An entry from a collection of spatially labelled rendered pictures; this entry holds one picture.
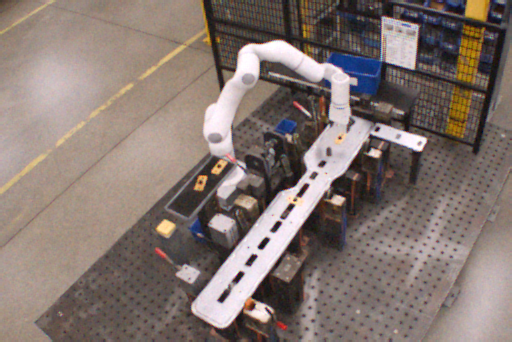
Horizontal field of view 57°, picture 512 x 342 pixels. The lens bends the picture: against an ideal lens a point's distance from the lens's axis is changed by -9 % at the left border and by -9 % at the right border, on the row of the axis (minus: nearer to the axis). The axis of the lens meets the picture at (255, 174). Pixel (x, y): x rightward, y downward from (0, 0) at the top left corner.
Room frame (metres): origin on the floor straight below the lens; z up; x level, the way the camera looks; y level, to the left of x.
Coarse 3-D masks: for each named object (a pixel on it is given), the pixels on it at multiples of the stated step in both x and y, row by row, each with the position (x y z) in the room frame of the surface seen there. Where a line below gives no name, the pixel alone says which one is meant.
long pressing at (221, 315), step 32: (352, 128) 1.97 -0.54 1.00; (320, 160) 1.78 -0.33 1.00; (352, 160) 1.75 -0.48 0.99; (288, 192) 1.60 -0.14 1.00; (320, 192) 1.57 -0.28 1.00; (256, 224) 1.44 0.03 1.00; (288, 224) 1.42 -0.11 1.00; (224, 288) 1.14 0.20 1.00; (256, 288) 1.12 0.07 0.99; (224, 320) 0.99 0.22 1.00
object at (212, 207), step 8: (216, 192) 1.59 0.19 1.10; (208, 200) 1.54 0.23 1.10; (216, 200) 1.59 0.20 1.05; (208, 208) 1.54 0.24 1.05; (216, 208) 1.58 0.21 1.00; (200, 216) 1.56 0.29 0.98; (208, 216) 1.53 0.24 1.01; (200, 224) 1.57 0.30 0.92; (208, 232) 1.55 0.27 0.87; (208, 248) 1.57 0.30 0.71; (216, 248) 1.53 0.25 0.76
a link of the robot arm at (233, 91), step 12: (240, 60) 1.95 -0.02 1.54; (252, 60) 1.93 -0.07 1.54; (240, 72) 1.87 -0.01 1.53; (252, 72) 1.86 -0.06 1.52; (228, 84) 1.94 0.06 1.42; (240, 84) 1.86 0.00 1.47; (252, 84) 1.85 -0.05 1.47; (228, 96) 1.93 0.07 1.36; (240, 96) 1.92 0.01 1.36; (216, 108) 1.94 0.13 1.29; (228, 108) 1.92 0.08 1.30; (216, 120) 1.91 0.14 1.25; (228, 120) 1.91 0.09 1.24; (204, 132) 1.91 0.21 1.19; (216, 132) 1.88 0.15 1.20; (228, 132) 1.90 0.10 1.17
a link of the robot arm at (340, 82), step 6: (336, 78) 1.90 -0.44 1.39; (342, 78) 1.89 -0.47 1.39; (348, 78) 1.89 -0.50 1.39; (336, 84) 1.87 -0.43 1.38; (342, 84) 1.86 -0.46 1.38; (348, 84) 1.88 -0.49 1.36; (336, 90) 1.87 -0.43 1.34; (342, 90) 1.86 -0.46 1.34; (348, 90) 1.88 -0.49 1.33; (336, 96) 1.87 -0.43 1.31; (342, 96) 1.86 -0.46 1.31; (348, 96) 1.88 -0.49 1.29; (336, 102) 1.87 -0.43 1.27; (342, 102) 1.87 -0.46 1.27
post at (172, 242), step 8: (160, 232) 1.37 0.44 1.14; (176, 232) 1.38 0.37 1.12; (160, 240) 1.37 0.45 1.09; (168, 240) 1.34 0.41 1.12; (176, 240) 1.36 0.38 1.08; (168, 248) 1.35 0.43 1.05; (176, 248) 1.35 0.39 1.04; (176, 256) 1.35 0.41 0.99; (184, 256) 1.38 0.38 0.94; (176, 272) 1.37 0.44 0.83
